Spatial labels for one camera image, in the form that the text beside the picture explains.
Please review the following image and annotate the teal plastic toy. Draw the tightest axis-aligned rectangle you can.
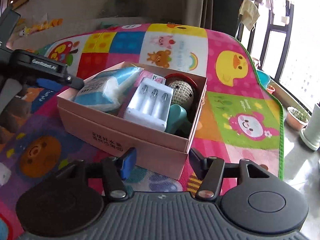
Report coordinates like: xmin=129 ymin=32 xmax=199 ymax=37
xmin=165 ymin=104 xmax=192 ymax=135

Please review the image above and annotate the white battery charger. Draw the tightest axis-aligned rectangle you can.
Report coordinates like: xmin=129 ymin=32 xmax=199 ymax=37
xmin=123 ymin=77 xmax=174 ymax=132

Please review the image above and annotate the blue white tissue pack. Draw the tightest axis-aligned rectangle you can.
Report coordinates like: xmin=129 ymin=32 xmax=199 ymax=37
xmin=74 ymin=66 xmax=143 ymax=112

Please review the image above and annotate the pink Volcano pencil case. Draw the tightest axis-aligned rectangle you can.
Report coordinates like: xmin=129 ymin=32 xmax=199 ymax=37
xmin=135 ymin=70 xmax=166 ymax=86

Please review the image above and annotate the pile of plush toys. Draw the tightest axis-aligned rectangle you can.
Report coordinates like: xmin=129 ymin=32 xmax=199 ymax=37
xmin=13 ymin=18 xmax=63 ymax=37

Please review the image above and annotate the pink cardboard box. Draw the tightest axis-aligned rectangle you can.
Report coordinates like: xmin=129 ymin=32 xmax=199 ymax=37
xmin=57 ymin=73 xmax=207 ymax=180

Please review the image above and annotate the small potted plant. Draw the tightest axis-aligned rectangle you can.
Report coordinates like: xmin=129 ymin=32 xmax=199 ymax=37
xmin=285 ymin=104 xmax=310 ymax=131

